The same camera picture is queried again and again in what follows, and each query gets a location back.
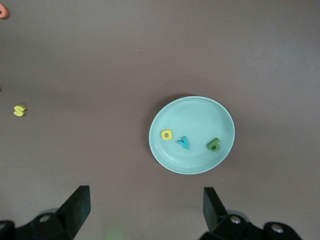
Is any yellow letter a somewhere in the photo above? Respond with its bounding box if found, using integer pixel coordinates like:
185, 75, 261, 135
160, 129, 174, 141

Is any green letter p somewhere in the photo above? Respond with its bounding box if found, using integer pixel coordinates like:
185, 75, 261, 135
206, 137, 221, 152

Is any green plate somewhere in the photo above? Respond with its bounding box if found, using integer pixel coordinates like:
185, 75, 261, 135
148, 95, 236, 175

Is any orange letter e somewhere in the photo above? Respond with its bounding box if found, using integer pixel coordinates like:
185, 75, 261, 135
0, 5, 11, 20

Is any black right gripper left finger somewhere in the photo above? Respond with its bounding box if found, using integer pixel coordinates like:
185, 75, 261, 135
14, 185, 92, 240

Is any yellow letter s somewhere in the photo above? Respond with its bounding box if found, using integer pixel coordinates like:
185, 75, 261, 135
13, 104, 27, 117

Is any teal letter y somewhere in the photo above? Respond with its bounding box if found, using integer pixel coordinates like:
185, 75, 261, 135
177, 135, 191, 151

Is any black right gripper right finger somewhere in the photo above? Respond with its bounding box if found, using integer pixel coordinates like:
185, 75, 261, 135
203, 186, 303, 240

